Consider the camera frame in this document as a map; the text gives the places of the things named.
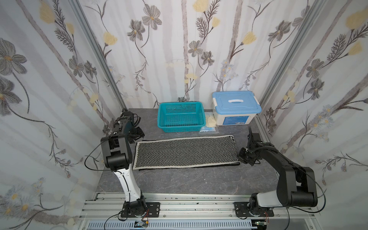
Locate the black white houndstooth scarf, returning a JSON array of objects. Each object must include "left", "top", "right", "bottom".
[{"left": 133, "top": 135, "right": 240, "bottom": 170}]

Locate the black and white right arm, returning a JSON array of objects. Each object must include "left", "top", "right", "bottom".
[{"left": 238, "top": 128, "right": 318, "bottom": 216}]

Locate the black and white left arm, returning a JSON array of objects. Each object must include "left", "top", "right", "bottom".
[{"left": 101, "top": 111, "right": 148, "bottom": 218}]

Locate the teal plastic basket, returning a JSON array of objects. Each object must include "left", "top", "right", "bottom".
[{"left": 157, "top": 102, "right": 206, "bottom": 133}]

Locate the white box with blue lid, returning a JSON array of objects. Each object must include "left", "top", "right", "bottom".
[{"left": 212, "top": 91, "right": 262, "bottom": 126}]

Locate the clear bag with yellow contents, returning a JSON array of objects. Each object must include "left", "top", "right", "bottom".
[{"left": 199, "top": 112, "right": 219, "bottom": 134}]

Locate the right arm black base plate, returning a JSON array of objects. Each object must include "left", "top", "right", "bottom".
[{"left": 233, "top": 202, "right": 274, "bottom": 218}]

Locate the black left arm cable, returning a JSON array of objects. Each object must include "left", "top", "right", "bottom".
[{"left": 84, "top": 139, "right": 116, "bottom": 172}]

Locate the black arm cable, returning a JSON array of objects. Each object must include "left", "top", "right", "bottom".
[
  {"left": 84, "top": 139, "right": 116, "bottom": 172},
  {"left": 287, "top": 172, "right": 327, "bottom": 214}
]

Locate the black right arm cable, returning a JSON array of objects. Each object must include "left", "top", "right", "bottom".
[{"left": 287, "top": 172, "right": 327, "bottom": 214}]

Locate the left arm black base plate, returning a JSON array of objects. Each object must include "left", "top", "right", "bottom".
[{"left": 119, "top": 200, "right": 161, "bottom": 219}]

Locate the aluminium rail frame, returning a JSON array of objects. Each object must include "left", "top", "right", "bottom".
[{"left": 76, "top": 193, "right": 322, "bottom": 230}]

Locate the white slotted cable duct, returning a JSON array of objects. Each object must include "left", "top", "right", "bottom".
[{"left": 85, "top": 219, "right": 257, "bottom": 230}]

